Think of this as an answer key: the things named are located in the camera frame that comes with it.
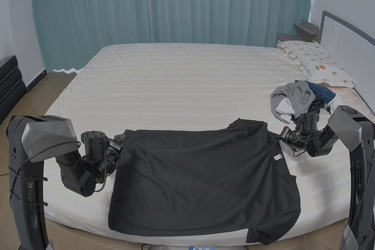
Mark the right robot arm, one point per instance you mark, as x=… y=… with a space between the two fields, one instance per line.
x=363 y=184

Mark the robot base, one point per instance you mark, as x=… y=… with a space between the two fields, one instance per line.
x=205 y=248

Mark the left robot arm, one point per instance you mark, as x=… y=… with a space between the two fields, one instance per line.
x=29 y=199

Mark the pile of clothes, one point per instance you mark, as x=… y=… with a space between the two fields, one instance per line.
x=296 y=99

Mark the white printed pillow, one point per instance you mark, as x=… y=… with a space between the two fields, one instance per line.
x=319 y=64

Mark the black chest of drawers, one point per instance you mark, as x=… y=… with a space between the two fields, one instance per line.
x=10 y=84

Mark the grey bedside table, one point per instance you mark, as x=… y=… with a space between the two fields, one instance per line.
x=304 y=29

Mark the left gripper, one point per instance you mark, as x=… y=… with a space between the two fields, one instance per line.
x=115 y=144

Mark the black T-shirt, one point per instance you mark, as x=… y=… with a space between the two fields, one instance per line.
x=190 y=178

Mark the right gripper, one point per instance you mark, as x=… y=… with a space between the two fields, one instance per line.
x=286 y=137

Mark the bed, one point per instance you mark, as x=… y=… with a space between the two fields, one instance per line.
x=181 y=87

